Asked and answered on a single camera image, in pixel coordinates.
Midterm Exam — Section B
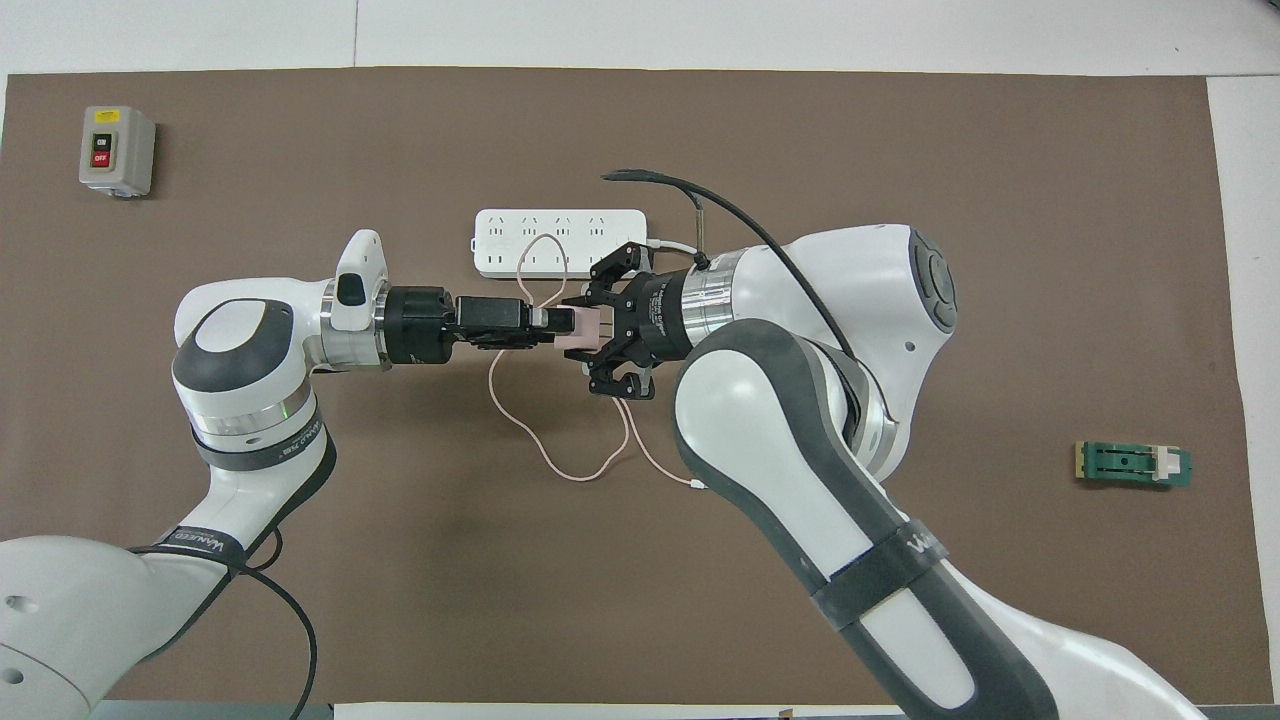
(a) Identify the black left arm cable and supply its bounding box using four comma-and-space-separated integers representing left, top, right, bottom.
128, 528, 320, 720

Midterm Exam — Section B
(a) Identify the brown table mat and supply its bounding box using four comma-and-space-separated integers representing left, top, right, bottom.
0, 66, 1276, 706

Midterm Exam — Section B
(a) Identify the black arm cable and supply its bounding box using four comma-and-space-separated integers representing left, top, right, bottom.
128, 528, 320, 720
601, 168, 863, 363

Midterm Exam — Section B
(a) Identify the pink charger block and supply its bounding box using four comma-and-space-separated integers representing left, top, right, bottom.
555, 308, 607, 352

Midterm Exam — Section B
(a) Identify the green knife switch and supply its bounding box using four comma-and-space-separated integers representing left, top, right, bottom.
1074, 440, 1193, 491

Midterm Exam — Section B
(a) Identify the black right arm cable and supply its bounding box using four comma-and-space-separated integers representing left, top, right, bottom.
601, 168, 863, 363

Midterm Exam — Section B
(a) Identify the grey push button switch box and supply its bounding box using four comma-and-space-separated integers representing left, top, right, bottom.
79, 105, 157, 199

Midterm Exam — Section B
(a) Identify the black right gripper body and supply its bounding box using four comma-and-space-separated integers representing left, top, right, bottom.
625, 270, 693, 364

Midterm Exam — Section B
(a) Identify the white power strip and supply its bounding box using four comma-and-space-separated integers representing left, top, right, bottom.
472, 208, 649, 280

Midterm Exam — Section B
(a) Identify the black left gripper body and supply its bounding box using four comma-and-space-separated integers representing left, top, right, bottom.
383, 286, 460, 366

